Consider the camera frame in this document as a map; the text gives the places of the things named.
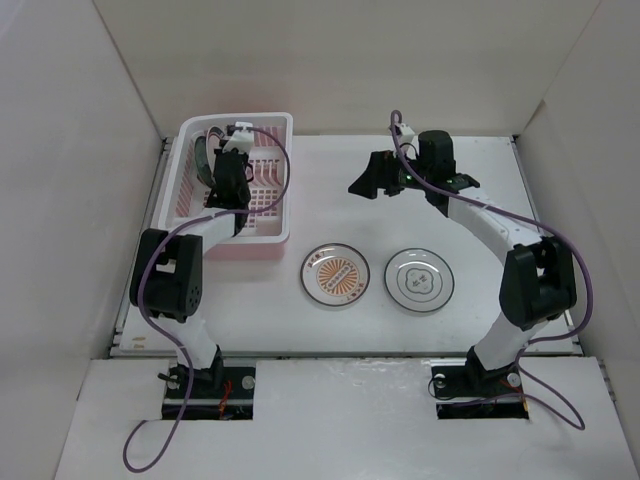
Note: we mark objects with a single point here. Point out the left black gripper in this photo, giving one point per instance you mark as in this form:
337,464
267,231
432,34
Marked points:
244,158

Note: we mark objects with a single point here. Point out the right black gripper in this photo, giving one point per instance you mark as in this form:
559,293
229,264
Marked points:
377,175

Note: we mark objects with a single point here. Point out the blue patterned small plate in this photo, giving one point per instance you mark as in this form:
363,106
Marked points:
202,165

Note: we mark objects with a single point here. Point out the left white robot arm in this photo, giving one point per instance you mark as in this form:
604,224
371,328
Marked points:
167,283

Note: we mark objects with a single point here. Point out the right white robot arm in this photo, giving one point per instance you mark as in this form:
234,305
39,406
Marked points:
538,280

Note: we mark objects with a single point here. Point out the pink white dish rack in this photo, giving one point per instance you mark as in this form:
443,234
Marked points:
184,195

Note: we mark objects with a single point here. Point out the orange sunburst plate lower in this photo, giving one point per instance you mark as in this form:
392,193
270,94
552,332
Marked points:
335,275

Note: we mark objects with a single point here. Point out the white grey pattern plate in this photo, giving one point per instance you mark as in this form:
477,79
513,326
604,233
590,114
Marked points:
419,280

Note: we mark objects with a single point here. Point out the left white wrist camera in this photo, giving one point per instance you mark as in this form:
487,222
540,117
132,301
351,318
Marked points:
241,138

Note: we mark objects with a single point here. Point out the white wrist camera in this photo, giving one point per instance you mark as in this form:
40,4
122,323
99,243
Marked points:
241,138
402,133

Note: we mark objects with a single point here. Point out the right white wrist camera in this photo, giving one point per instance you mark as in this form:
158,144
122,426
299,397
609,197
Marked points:
402,133

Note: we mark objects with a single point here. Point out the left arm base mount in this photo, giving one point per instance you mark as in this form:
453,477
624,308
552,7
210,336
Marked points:
231,400

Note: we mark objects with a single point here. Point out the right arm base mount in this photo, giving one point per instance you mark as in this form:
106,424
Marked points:
458,397

